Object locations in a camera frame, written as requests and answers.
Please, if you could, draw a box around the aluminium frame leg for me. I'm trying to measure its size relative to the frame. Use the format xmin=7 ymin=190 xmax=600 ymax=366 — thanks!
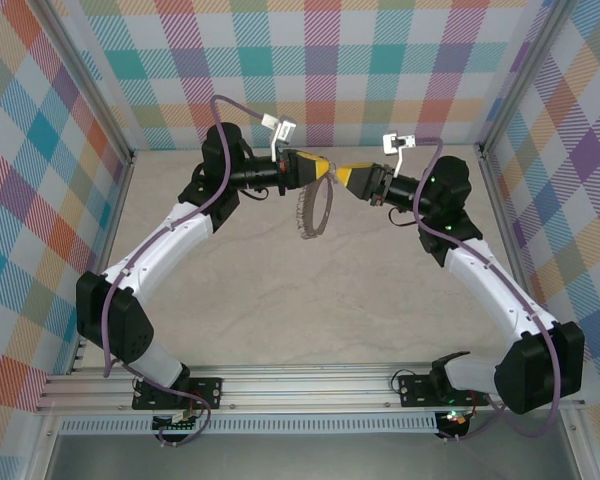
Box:
xmin=24 ymin=412 xmax=64 ymax=480
xmin=559 ymin=407 xmax=600 ymax=480

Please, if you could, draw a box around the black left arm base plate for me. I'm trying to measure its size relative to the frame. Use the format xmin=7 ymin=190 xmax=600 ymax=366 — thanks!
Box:
xmin=132 ymin=375 xmax=225 ymax=412

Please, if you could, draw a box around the grey metal lower shelf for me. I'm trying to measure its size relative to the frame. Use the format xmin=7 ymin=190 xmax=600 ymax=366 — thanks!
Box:
xmin=44 ymin=433 xmax=581 ymax=480

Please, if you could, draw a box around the aluminium side rail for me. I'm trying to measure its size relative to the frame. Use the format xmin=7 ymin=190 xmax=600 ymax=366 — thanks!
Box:
xmin=67 ymin=149 xmax=139 ymax=376
xmin=477 ymin=144 xmax=556 ymax=326

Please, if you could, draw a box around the small controller board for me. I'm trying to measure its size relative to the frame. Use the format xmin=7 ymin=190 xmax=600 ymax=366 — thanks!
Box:
xmin=438 ymin=407 xmax=476 ymax=437
xmin=152 ymin=412 xmax=204 ymax=435

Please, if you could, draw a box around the silver metal chain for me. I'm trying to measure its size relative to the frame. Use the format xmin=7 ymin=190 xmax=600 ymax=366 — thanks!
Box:
xmin=293 ymin=177 xmax=337 ymax=241

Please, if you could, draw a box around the aluminium front rail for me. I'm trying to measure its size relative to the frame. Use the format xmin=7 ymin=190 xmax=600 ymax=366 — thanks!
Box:
xmin=34 ymin=362 xmax=586 ymax=415

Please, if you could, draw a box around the slotted grey cable duct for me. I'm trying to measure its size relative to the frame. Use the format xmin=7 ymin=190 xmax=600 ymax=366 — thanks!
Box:
xmin=59 ymin=413 xmax=440 ymax=436

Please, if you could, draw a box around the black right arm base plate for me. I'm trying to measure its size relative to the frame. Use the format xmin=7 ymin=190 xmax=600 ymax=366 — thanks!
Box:
xmin=398 ymin=372 xmax=491 ymax=409

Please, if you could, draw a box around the aluminium corner post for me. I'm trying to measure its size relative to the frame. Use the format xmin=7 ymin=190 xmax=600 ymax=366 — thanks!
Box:
xmin=37 ymin=0 xmax=139 ymax=169
xmin=477 ymin=0 xmax=571 ymax=159

